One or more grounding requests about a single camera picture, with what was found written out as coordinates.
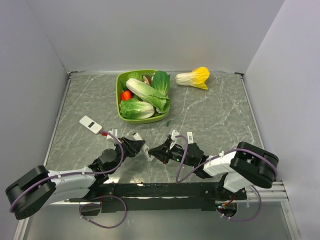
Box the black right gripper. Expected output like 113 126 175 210
149 138 195 167

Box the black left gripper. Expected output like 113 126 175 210
109 136 145 174

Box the white remote battery cover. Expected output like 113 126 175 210
187 131 194 144

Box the slim white remote control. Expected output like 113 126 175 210
131 132 154 162

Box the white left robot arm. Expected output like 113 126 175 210
5 137 146 220

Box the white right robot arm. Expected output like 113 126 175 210
148 136 279 199

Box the wide white remote control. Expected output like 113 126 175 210
79 115 103 135

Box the green plastic bowl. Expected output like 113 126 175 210
116 69 169 125

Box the white green cabbage toy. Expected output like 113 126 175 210
119 98 155 120

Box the orange pepper toy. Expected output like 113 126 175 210
121 90 132 101

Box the brown mushroom toy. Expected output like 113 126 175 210
142 75 152 86

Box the green bok choy toy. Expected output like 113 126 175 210
151 70 170 96

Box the green leafy lettuce toy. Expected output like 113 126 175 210
120 71 143 91

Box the yellow napa cabbage toy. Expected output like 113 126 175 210
175 66 210 90

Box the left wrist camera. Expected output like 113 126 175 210
100 128 118 144

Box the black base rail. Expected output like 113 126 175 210
77 182 247 213

